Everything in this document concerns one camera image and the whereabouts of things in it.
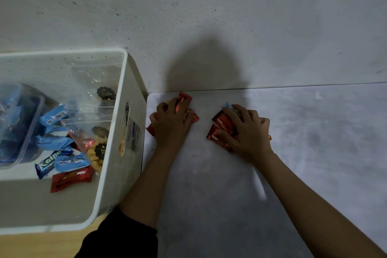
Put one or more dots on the person's right hand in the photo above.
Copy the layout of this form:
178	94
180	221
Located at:
254	137

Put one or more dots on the person's left hand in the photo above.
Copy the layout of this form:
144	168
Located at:
170	127

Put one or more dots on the bag of beige nuts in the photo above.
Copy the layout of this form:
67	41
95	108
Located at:
99	131

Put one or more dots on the bag of black-white cookies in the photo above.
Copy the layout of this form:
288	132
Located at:
105	93

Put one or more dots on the white storage box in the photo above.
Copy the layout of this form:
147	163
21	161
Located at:
115	182

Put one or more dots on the bag of orange crackers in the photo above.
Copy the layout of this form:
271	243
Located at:
98	158

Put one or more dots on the group of light blue packets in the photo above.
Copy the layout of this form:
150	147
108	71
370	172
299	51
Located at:
71	162

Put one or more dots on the pile of red candy bars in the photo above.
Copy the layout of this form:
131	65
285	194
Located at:
72	179

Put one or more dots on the person's navy shirt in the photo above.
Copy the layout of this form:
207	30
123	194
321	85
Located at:
121	236

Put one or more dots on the grey marble-look board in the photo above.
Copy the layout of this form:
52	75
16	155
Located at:
302	146

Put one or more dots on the wooden folding table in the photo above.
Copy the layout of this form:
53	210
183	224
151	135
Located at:
30	245

